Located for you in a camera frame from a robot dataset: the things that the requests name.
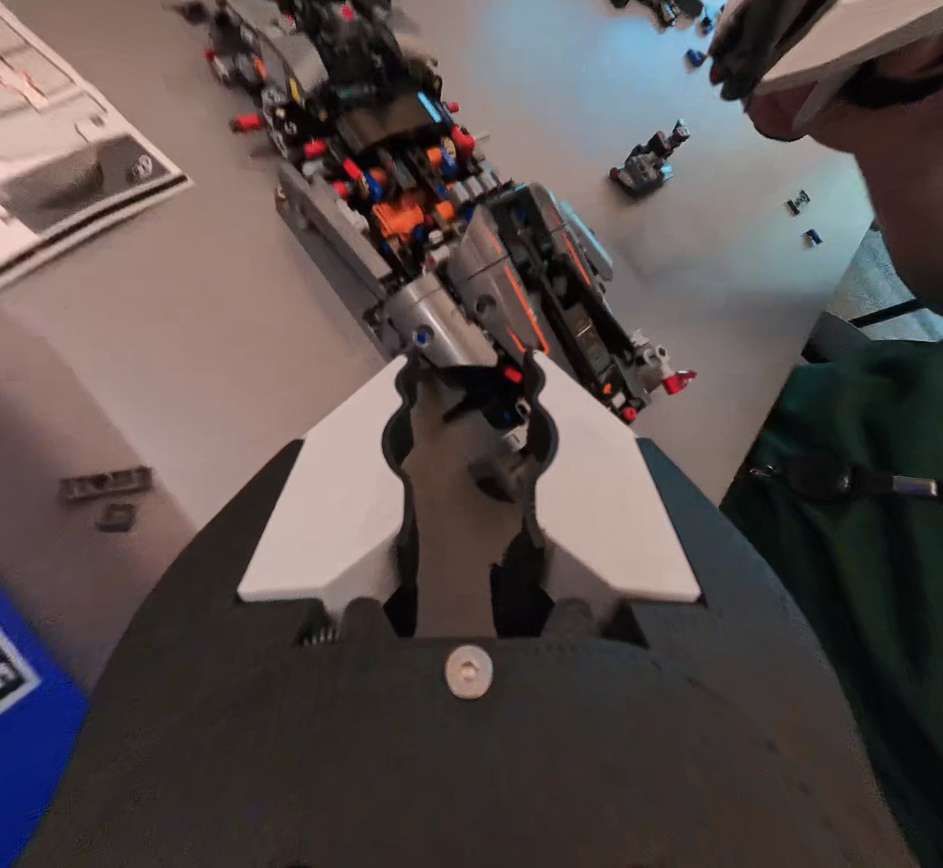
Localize grey lego beam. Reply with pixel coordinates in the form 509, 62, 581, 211
59, 466, 155, 503

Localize person's right hand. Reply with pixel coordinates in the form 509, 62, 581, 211
746, 88, 943, 215

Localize lego sticker sheet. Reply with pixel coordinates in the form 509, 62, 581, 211
0, 2, 194, 288

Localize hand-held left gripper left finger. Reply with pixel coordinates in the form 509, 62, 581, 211
236, 352, 424, 637

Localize blue storage bin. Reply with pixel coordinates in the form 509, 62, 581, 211
0, 588, 91, 868

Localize black shoulder strap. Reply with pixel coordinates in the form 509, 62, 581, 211
750, 457, 943, 502

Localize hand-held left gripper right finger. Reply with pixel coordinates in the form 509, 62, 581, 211
492, 351, 702, 637

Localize grey black lego car model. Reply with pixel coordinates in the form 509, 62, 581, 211
173, 0, 697, 502

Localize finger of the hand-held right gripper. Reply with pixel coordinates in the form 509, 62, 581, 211
751, 0, 943, 137

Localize scattered loose lego pieces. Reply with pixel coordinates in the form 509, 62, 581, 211
563, 0, 825, 250

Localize person's green shirt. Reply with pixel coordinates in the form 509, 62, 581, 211
718, 337, 943, 868

